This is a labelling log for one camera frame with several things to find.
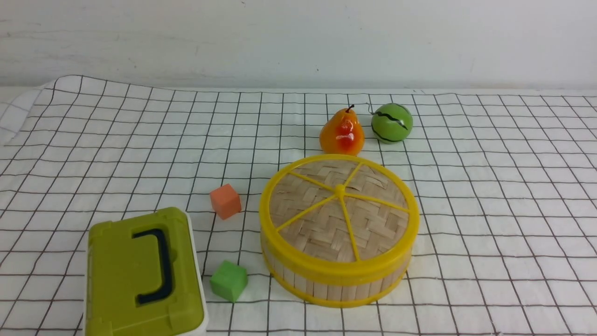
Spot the green toy watermelon ball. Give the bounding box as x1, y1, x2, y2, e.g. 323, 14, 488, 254
371, 104, 413, 143

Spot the yellow woven bamboo steamer lid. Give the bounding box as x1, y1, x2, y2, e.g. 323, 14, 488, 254
259, 154, 420, 286

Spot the olive green lunch box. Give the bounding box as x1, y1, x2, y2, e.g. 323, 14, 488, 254
83, 207, 209, 336

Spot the orange foam cube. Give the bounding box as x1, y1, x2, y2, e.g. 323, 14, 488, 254
209, 184, 242, 220

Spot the green foam cube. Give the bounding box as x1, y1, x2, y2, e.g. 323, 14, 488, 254
210, 261, 248, 303

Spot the yellow bamboo steamer basket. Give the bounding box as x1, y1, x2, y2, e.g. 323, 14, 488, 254
262, 245, 411, 308

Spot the orange yellow toy pear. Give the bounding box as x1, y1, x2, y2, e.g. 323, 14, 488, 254
319, 105, 365, 156

